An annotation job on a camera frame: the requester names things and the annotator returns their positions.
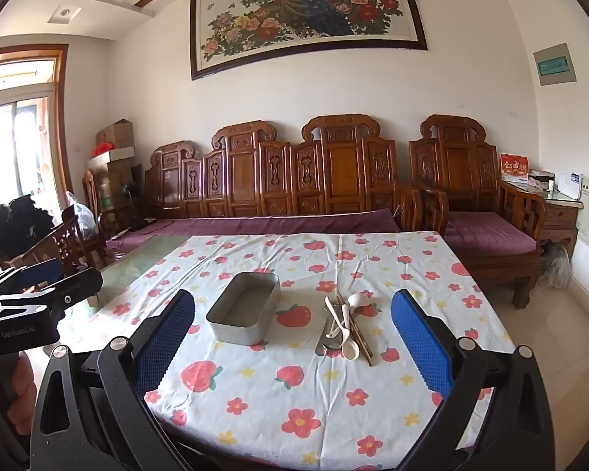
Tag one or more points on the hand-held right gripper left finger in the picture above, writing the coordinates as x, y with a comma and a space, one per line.
167, 338

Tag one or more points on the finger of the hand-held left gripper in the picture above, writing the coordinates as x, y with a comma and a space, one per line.
39, 274
73, 289

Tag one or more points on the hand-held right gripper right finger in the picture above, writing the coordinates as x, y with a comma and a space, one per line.
417, 343

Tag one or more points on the wooden chopstick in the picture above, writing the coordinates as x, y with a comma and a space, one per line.
362, 346
355, 338

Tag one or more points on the small white ceramic spoon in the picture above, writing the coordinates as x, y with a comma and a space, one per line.
349, 348
330, 306

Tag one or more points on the grey metal tray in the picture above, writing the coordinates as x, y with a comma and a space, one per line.
245, 311

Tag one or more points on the metal spoon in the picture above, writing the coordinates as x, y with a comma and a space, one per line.
333, 344

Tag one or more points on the person's left hand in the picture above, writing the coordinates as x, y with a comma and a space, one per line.
27, 378

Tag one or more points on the dark carved wooden chair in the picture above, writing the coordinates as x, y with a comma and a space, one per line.
68, 245

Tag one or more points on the black clothing pile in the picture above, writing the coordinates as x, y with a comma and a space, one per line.
19, 221

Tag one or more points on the clear plastic bag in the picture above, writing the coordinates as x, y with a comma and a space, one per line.
83, 216

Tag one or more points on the plain wooden armchair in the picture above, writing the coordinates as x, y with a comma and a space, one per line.
95, 206

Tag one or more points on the stacked cardboard boxes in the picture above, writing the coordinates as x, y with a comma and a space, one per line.
115, 186

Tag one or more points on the black desk fan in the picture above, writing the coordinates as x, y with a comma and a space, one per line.
131, 194

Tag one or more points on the floral strawberry tablecloth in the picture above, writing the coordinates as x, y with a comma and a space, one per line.
294, 402

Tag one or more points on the white flat box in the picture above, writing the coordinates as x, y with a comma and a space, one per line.
113, 157

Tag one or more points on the red decoration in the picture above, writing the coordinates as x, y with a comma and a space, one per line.
104, 148

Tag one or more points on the wood framed glass door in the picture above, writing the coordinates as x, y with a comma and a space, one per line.
14, 132

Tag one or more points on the grey plastic bag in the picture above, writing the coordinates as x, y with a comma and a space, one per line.
555, 267

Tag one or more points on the long purple sofa cushion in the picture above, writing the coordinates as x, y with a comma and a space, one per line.
275, 223

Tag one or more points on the carved wooden armchair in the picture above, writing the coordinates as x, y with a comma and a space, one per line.
454, 167

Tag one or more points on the carved wooden sofa bench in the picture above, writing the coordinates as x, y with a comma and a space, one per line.
343, 167

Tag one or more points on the wooden side table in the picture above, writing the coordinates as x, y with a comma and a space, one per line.
562, 216

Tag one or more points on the red gift box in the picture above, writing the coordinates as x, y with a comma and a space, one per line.
514, 167

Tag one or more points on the tissue box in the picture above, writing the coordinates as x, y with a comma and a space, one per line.
541, 177

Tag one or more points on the white electronic device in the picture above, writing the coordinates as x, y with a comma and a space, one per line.
568, 186

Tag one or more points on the square ceiling light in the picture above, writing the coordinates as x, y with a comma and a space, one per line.
65, 13

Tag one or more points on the framed peacock flower painting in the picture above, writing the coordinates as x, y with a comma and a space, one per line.
299, 10

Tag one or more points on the grey wall electrical box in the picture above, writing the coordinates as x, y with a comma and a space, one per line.
554, 64

